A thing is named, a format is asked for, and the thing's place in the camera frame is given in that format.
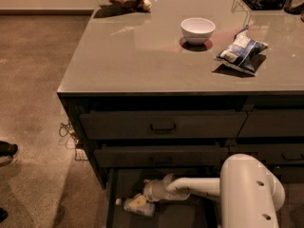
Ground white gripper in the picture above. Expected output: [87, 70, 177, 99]
[128, 180, 170, 209]

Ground blue label plastic bottle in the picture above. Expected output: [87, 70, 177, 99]
[115, 198, 156, 218]

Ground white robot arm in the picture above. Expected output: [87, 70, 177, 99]
[124, 154, 285, 228]

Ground dark middle left drawer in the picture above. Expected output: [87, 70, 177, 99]
[94, 145, 228, 167]

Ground dark drawer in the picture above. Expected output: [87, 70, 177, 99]
[272, 166, 304, 183]
[230, 143, 304, 165]
[238, 109, 304, 138]
[94, 145, 228, 167]
[80, 110, 247, 140]

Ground open bottom left drawer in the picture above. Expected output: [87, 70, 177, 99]
[105, 168, 221, 228]

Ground dark top left drawer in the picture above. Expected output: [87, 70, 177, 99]
[80, 110, 247, 140]

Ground dark middle right drawer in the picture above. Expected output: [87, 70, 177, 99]
[230, 143, 304, 165]

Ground dark bottom right drawer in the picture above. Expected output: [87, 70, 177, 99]
[272, 166, 304, 183]

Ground dark top right drawer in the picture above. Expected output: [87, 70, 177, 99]
[238, 109, 304, 138]

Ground black shoe lower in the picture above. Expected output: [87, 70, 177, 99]
[0, 208, 9, 222]

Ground blue white chip bag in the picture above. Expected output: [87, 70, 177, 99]
[215, 25, 268, 76]

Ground white ceramic bowl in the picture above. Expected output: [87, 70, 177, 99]
[180, 17, 216, 46]

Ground dark cabinet frame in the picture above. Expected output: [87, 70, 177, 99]
[59, 93, 304, 184]

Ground tangled floor cables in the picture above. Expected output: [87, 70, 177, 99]
[58, 120, 80, 150]

